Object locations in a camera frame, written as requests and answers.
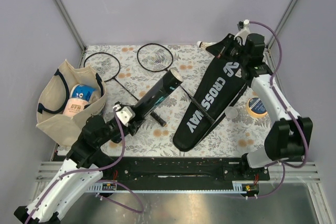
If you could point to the right badminton racket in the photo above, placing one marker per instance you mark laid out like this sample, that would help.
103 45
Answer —
154 57

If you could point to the left badminton racket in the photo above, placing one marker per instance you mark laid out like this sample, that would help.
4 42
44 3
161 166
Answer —
126 81

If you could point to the floral table mat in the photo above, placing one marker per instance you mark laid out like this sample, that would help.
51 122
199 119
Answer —
231 138

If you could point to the shuttlecock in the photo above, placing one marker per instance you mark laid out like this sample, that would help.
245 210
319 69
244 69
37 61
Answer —
203 45

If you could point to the masking tape roll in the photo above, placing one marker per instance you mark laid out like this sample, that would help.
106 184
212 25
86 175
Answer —
255 108

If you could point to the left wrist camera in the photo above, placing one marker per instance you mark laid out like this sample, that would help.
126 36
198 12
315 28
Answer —
124 113

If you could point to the right aluminium frame post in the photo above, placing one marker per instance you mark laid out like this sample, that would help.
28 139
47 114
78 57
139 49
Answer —
289 9

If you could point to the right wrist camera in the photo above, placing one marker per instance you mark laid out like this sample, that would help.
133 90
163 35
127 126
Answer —
243 31

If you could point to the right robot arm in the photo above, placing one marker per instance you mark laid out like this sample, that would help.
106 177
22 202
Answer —
290 133

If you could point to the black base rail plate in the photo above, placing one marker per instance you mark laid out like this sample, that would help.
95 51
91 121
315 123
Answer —
182 173

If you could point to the black racket cover bag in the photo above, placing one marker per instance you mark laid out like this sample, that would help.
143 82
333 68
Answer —
210 86

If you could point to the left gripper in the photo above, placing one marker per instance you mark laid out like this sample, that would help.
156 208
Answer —
135 125

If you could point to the translucent tube lid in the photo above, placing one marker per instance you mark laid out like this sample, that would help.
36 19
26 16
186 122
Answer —
231 112

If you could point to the badminton racket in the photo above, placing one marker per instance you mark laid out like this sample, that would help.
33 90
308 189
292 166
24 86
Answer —
126 81
154 57

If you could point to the aluminium frame post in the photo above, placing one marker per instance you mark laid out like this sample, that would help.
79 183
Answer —
65 15
289 9

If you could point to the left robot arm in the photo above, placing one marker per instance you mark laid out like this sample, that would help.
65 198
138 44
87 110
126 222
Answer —
99 147

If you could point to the left aluminium frame post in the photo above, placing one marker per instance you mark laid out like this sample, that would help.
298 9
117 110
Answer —
65 15

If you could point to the blue white can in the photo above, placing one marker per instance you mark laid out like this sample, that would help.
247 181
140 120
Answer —
83 92

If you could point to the beige canvas tote bag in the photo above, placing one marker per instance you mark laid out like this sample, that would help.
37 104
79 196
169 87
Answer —
62 129

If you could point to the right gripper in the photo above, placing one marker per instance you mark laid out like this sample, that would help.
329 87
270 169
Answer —
220 49

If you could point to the black shuttlecock tube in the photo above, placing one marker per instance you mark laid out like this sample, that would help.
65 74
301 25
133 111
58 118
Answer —
156 95

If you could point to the pink labelled jar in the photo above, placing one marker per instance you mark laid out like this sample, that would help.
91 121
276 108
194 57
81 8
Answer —
74 106

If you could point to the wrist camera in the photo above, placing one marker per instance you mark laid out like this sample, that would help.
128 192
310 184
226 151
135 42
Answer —
243 31
124 113

